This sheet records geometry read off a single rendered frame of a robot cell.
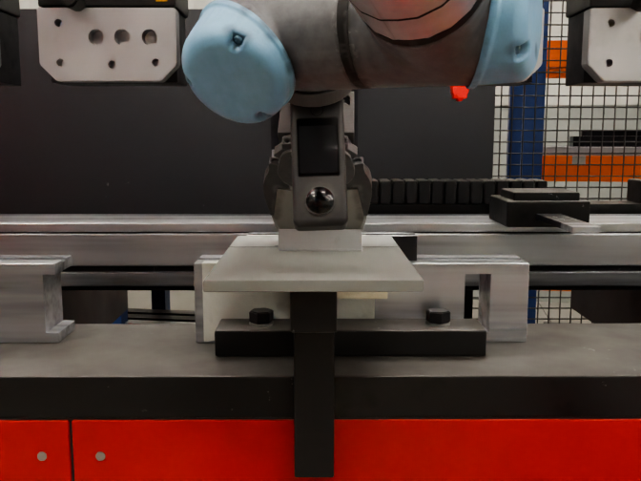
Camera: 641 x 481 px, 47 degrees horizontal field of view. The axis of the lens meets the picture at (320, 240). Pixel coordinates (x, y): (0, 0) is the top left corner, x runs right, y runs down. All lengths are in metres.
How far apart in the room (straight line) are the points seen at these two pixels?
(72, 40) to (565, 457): 0.69
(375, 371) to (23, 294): 0.42
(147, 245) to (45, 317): 0.27
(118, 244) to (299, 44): 0.73
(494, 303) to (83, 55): 0.54
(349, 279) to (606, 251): 0.65
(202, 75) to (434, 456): 0.48
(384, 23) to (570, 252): 0.82
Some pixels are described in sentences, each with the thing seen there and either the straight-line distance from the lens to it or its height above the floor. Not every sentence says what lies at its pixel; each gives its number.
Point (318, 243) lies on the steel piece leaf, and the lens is 0.75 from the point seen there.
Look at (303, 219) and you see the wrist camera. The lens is 0.61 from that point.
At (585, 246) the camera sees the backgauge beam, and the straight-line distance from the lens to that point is 1.18.
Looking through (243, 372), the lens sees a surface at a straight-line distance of 0.77.
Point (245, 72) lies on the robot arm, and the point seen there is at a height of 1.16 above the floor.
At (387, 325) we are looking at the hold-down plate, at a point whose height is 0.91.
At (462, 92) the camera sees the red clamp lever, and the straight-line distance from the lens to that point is 0.80.
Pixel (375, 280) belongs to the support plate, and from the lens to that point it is 0.60.
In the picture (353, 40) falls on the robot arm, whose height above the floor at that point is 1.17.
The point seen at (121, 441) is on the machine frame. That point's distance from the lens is 0.81.
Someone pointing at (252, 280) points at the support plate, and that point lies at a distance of 0.60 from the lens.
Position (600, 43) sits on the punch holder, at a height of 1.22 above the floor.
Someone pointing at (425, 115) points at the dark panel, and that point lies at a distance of 1.38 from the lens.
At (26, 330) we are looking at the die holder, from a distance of 0.93.
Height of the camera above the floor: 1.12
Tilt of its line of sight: 8 degrees down
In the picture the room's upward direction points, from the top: straight up
